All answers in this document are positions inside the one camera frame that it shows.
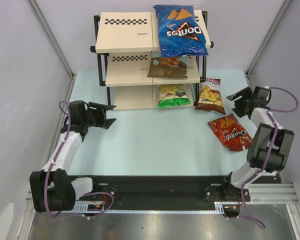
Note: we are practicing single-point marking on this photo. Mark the light blue brown chips bag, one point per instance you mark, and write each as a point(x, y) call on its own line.
point(168, 67)

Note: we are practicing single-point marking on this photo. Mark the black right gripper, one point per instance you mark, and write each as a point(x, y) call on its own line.
point(246, 92)

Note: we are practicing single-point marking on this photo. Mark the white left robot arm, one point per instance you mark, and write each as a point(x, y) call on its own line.
point(52, 189)

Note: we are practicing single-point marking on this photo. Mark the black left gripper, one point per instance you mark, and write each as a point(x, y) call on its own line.
point(100, 111)

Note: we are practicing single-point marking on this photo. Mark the green Chuba cassava chips bag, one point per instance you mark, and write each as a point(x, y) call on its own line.
point(172, 95)

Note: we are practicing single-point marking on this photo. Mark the white slotted cable duct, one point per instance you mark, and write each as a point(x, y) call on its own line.
point(88, 207)

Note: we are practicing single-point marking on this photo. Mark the blue Doritos bag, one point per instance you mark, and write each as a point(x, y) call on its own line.
point(179, 34)

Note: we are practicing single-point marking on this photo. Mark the brown Chuba chips bag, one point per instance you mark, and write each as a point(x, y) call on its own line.
point(210, 98)

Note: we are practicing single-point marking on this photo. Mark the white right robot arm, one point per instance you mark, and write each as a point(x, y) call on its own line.
point(270, 147)

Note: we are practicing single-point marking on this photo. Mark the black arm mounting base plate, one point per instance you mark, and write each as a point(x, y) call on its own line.
point(167, 193)

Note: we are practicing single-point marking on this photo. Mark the beige three-tier black-framed shelf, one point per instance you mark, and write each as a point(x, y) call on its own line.
point(125, 42)

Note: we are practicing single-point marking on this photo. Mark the red Doritos bag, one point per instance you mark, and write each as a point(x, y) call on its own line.
point(231, 133)

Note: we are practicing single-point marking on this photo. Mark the aluminium frame rail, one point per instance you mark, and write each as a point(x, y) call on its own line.
point(272, 194)

